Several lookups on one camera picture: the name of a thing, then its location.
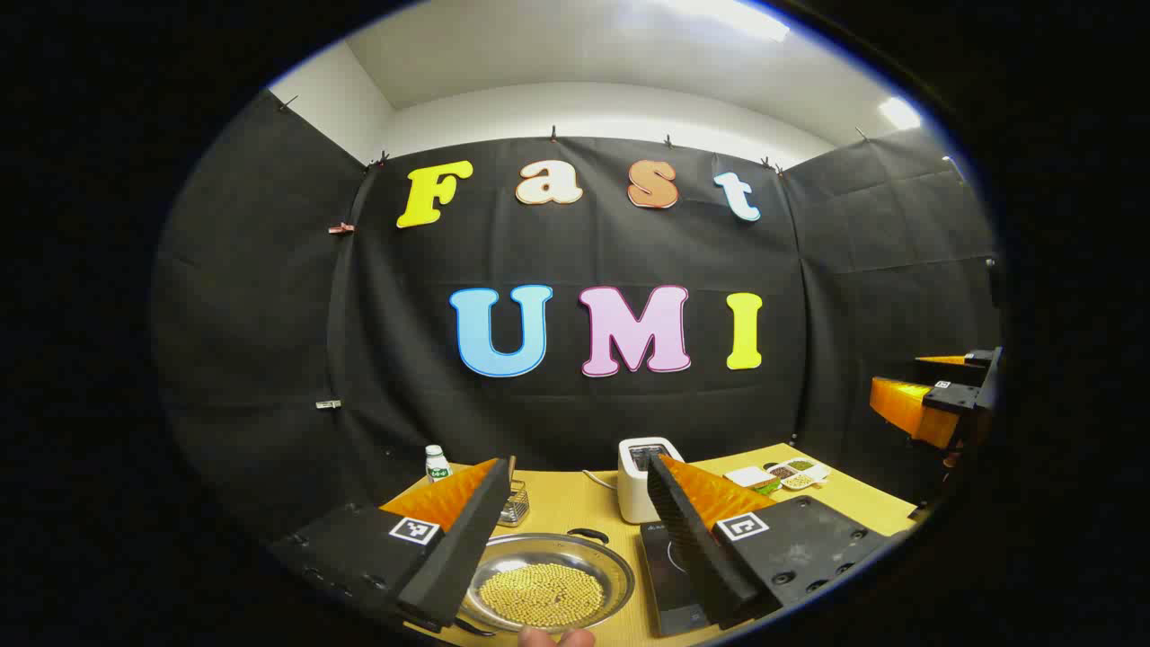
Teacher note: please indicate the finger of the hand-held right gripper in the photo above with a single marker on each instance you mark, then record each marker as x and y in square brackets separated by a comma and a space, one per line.
[957, 397]
[977, 358]

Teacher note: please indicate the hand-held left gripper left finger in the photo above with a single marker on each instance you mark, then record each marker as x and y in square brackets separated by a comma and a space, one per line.
[463, 548]

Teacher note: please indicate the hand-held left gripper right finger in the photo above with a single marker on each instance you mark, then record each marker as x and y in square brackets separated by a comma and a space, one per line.
[692, 548]

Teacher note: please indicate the black induction cooktop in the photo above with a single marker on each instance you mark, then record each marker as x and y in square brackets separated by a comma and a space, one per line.
[665, 575]

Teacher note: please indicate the stainless steel pot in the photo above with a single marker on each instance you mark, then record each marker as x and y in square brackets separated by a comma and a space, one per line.
[548, 550]

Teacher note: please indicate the pile of soybeans in pot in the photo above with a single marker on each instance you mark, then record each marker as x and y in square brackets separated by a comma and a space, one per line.
[539, 595]

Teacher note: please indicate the white toaster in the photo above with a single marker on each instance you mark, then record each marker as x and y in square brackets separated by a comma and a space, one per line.
[633, 490]

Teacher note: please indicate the white drink bottle green label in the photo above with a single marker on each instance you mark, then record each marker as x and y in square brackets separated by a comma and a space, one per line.
[437, 467]

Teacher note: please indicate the pile of soybeans in tray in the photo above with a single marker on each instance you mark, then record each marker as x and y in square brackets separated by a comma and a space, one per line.
[797, 481]

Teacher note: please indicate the white divided tray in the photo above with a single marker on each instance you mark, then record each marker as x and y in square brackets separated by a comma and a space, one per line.
[816, 471]

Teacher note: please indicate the black backdrop cloth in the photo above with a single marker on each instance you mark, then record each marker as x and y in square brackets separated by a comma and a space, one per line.
[575, 243]

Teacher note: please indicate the pink clip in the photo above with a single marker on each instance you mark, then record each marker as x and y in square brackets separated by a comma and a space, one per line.
[340, 228]

